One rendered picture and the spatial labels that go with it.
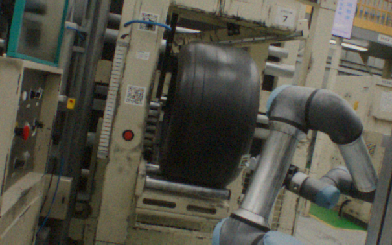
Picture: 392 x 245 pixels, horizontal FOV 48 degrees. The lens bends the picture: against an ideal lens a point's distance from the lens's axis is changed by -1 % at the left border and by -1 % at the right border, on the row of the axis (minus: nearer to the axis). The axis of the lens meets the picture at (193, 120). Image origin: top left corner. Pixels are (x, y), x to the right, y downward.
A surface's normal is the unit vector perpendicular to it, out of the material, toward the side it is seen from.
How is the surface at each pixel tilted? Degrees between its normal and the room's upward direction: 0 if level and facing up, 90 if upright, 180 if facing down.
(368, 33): 90
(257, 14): 90
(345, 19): 90
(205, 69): 56
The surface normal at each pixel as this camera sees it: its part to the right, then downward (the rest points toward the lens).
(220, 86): 0.18, -0.31
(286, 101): -0.60, -0.40
